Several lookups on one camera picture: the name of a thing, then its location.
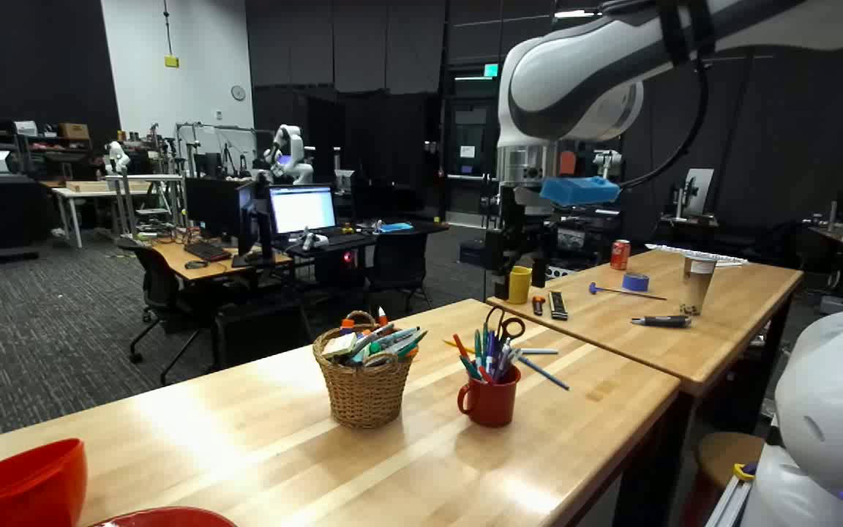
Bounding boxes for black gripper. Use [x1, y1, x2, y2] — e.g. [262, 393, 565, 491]
[488, 180, 554, 292]

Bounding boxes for red ceramic cup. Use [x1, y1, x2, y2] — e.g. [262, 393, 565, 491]
[454, 363, 524, 431]

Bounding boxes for yellow cup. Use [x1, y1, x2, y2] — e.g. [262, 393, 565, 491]
[505, 263, 535, 307]

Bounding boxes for orange pen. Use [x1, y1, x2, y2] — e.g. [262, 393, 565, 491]
[451, 330, 474, 376]

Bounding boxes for dark blue pen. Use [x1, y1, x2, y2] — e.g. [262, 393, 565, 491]
[514, 351, 573, 395]

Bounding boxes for clear glass cup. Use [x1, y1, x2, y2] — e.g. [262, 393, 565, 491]
[678, 253, 719, 320]

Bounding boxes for red soda can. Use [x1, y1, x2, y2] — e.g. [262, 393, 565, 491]
[609, 237, 634, 272]

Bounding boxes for green white marker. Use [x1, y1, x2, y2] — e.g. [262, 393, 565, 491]
[365, 327, 429, 368]

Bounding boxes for black marker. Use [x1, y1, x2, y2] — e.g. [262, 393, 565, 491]
[630, 310, 695, 330]

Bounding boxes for tilted grey monitor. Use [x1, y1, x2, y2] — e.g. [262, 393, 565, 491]
[678, 163, 717, 221]

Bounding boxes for woven wicker basket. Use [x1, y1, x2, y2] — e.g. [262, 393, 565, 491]
[309, 307, 425, 431]

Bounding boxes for lit computer monitor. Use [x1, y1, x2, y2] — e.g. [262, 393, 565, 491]
[265, 183, 338, 237]

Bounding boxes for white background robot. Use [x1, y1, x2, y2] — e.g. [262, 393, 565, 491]
[265, 121, 315, 187]

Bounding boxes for round wooden stool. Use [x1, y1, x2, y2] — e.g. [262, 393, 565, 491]
[685, 431, 767, 527]

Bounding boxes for wooden office desk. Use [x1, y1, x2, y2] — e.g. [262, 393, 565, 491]
[144, 235, 296, 286]

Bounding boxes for dark computer monitor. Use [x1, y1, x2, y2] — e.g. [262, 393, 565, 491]
[182, 177, 259, 245]

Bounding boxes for black keyboard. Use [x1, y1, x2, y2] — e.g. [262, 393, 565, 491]
[182, 237, 237, 267]

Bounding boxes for black office chair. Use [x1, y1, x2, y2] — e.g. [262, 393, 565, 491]
[126, 240, 215, 387]

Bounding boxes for small white robot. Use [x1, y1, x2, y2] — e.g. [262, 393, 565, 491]
[100, 139, 135, 180]

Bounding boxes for red plate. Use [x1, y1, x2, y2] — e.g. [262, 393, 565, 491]
[95, 503, 240, 527]

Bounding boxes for red plastic bowl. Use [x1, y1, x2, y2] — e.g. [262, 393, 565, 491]
[0, 437, 91, 527]

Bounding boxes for black handled scissors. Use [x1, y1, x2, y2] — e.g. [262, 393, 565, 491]
[479, 304, 530, 365]

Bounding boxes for blue handled brush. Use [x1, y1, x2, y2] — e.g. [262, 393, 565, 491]
[586, 279, 669, 304]

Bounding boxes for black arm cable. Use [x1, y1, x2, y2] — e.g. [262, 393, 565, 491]
[621, 0, 719, 191]

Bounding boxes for white frame table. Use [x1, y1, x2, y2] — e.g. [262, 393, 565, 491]
[47, 174, 186, 253]

